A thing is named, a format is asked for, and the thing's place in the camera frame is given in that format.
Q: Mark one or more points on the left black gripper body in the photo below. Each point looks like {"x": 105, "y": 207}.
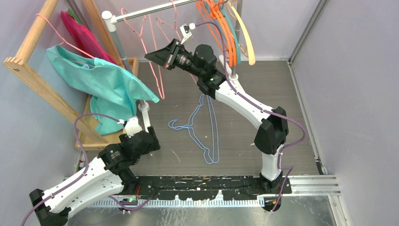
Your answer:
{"x": 137, "y": 157}

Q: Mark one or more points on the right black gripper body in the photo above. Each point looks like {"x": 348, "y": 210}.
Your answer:
{"x": 184, "y": 60}

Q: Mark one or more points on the beige plastic hanger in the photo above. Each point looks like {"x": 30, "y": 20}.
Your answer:
{"x": 247, "y": 50}

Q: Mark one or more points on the teal plastic hanger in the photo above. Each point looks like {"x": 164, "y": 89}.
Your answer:
{"x": 223, "y": 47}

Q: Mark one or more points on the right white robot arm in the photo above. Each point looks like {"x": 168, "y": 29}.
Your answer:
{"x": 271, "y": 125}

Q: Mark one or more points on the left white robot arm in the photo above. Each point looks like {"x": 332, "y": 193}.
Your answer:
{"x": 107, "y": 174}

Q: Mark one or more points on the wooden tray base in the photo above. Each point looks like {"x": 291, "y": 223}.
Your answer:
{"x": 112, "y": 138}

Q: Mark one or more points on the teal shirt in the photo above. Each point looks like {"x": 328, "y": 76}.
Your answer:
{"x": 114, "y": 90}

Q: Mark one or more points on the metal clothes rack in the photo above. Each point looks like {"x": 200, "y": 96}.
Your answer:
{"x": 137, "y": 20}

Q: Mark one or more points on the magenta garment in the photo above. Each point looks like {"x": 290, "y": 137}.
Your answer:
{"x": 84, "y": 39}

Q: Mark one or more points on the wooden clothes rack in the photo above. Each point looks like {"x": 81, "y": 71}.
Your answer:
{"x": 19, "y": 66}

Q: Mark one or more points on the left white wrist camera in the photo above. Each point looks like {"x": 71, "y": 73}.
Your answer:
{"x": 132, "y": 126}

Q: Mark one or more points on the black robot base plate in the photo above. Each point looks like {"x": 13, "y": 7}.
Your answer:
{"x": 207, "y": 188}

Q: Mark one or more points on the pink wire hanger on rack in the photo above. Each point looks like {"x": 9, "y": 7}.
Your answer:
{"x": 64, "y": 41}

